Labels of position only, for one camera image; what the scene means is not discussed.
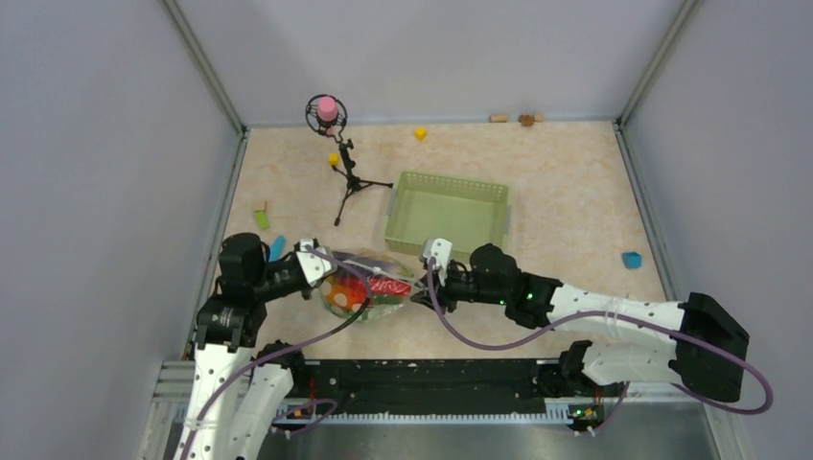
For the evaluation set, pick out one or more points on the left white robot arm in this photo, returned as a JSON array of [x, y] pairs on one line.
[[233, 399]]

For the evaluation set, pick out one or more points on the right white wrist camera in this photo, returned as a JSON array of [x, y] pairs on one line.
[[438, 249]]

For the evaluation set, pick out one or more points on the green wooden block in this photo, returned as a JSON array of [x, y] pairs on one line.
[[261, 220]]

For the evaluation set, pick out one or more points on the purple toy eggplant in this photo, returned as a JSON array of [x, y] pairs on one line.
[[368, 262]]

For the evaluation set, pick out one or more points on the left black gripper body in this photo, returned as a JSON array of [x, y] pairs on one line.
[[279, 278]]

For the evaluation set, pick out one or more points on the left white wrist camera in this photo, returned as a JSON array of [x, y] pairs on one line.
[[315, 261]]

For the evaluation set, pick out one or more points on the red orange toy pepper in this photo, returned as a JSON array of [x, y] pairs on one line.
[[342, 295]]

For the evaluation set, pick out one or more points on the red toy chili pepper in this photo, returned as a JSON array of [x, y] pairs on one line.
[[389, 287]]

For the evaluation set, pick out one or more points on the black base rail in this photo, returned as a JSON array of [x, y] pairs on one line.
[[443, 387]]

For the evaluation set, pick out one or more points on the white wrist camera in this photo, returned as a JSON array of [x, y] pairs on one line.
[[315, 261], [438, 249]]

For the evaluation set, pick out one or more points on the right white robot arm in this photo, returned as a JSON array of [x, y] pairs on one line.
[[695, 344]]

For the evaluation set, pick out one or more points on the brown cork piece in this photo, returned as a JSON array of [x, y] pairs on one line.
[[526, 120]]

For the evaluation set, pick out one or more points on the clear zip top bag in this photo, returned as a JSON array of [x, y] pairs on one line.
[[380, 305]]

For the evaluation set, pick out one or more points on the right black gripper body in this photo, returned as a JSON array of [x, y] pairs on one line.
[[463, 286]]

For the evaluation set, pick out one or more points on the blue toy block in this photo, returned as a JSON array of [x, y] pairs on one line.
[[632, 260]]

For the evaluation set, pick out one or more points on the light green plastic basket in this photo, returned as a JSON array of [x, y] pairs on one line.
[[467, 212]]

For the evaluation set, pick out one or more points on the pink microphone on tripod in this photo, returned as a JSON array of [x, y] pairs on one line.
[[327, 116]]

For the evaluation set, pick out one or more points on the blue cylinder toy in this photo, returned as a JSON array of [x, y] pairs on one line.
[[276, 248]]

